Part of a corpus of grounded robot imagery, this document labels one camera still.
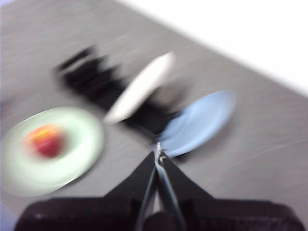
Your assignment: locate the red apple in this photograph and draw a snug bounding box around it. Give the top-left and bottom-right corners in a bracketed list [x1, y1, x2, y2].
[23, 124, 67, 158]

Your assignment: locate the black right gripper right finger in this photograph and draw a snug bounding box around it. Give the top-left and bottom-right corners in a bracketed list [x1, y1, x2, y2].
[157, 154, 215, 202]

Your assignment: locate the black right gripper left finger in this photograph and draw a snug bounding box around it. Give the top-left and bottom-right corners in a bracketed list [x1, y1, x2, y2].
[103, 151, 158, 201]

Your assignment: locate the green plate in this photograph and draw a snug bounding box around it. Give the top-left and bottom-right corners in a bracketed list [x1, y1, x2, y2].
[1, 107, 105, 197]

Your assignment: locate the blue plate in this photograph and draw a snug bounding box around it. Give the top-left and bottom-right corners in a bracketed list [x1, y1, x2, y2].
[157, 90, 238, 158]

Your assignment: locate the white plate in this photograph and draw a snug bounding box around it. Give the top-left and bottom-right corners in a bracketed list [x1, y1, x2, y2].
[103, 52, 175, 125]

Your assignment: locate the black plate rack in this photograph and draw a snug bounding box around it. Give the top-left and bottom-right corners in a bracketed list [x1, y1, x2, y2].
[54, 47, 191, 142]

